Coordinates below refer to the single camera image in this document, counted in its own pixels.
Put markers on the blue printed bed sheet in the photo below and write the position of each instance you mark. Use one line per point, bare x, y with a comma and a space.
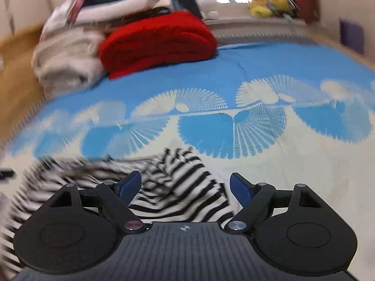
263, 70

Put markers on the cream folded blanket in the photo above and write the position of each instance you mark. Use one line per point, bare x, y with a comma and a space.
67, 74
73, 45

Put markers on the dark patterned cloth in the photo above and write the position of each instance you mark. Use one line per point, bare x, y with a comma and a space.
140, 16

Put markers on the black white striped garment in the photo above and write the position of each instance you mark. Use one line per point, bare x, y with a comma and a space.
181, 187

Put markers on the red cushion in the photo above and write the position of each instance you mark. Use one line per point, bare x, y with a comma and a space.
306, 1

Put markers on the yellow plush toy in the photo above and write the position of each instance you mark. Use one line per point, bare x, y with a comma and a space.
281, 3
260, 5

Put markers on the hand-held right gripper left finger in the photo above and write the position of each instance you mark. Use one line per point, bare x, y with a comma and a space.
130, 186

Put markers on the purple box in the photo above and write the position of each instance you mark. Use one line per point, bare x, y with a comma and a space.
352, 36

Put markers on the red folded blanket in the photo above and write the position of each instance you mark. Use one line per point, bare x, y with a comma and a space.
158, 41

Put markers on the white folded quilt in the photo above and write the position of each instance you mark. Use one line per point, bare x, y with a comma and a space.
117, 5

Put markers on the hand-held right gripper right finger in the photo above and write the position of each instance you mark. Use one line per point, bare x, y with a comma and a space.
240, 187

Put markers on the wooden headboard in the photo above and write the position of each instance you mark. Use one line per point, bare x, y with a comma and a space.
17, 73

